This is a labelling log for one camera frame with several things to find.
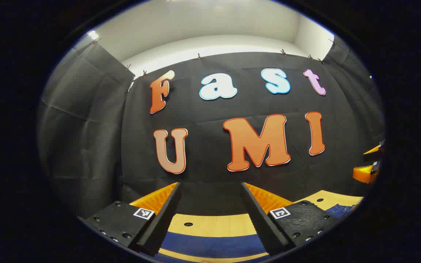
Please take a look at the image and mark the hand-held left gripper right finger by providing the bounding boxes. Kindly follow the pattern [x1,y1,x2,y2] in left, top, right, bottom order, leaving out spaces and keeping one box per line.
[240,182,343,257]

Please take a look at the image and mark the blue denim jeans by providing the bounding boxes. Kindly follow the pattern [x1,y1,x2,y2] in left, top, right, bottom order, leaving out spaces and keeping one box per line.
[156,204,359,263]

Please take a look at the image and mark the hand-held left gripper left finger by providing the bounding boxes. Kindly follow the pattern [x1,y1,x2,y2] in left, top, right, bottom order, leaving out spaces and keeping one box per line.
[77,182,182,257]

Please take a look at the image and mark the black backdrop cloth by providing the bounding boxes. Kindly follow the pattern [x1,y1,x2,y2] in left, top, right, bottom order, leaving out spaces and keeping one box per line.
[37,37,386,220]

